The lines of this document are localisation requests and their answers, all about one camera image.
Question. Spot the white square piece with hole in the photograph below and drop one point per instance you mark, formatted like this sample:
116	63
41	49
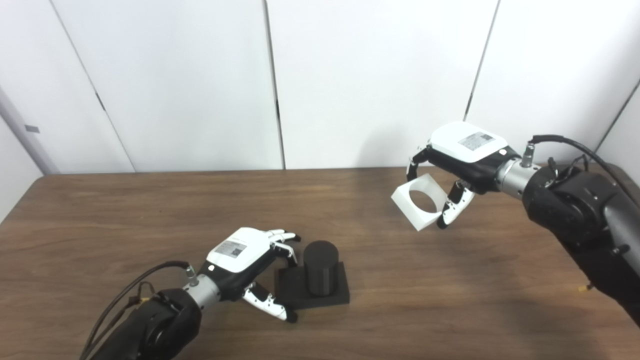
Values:
407	207

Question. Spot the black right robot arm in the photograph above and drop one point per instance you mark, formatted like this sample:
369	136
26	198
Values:
575	205

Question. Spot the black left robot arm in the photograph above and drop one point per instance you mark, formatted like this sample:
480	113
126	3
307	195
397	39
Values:
150	325

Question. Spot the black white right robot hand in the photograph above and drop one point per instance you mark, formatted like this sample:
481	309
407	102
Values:
465	145

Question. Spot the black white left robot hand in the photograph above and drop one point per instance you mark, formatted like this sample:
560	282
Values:
235	250

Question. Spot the small grey wall tag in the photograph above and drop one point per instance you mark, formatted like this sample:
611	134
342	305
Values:
32	128

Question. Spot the black peg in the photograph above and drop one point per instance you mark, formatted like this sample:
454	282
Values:
320	270

